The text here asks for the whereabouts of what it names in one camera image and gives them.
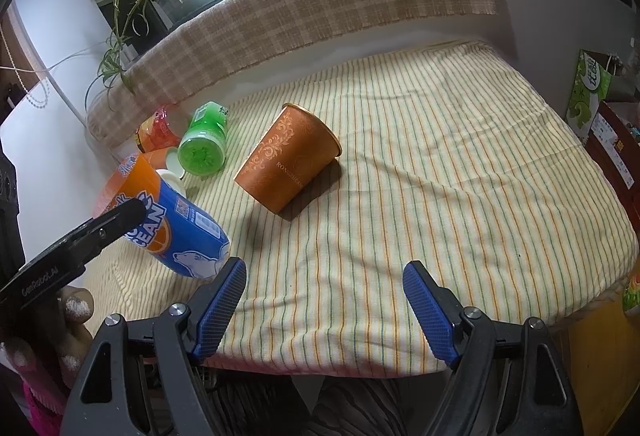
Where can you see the green cardboard box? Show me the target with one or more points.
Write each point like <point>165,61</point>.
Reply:
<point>587,101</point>

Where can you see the colourful snack packet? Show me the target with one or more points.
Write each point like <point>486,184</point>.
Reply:
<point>632,296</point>

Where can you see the yellow striped cloth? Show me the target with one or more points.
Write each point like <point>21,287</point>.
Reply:
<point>425,191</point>

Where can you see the beige plaid blanket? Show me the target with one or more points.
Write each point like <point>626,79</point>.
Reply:
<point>300,16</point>

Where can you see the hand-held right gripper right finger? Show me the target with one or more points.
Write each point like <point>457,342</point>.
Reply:
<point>431,316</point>

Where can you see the green plastic bottle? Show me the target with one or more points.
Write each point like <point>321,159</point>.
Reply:
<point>201,151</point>

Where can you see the yellow wooden cabinet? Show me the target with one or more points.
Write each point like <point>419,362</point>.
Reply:
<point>600,366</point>

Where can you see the orange patterned paper cup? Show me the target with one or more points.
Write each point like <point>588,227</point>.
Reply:
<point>286,161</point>

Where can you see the person's left hand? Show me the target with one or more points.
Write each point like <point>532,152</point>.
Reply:
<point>75,308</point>

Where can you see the blue and orange drink bottle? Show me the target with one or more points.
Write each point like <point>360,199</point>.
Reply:
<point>187,236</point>

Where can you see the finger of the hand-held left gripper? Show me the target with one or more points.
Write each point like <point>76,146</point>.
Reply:
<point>119,222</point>

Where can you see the red cardboard box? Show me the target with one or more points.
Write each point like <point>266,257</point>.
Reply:
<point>616,151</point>

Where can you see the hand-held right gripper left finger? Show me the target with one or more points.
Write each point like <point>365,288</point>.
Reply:
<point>221,308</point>

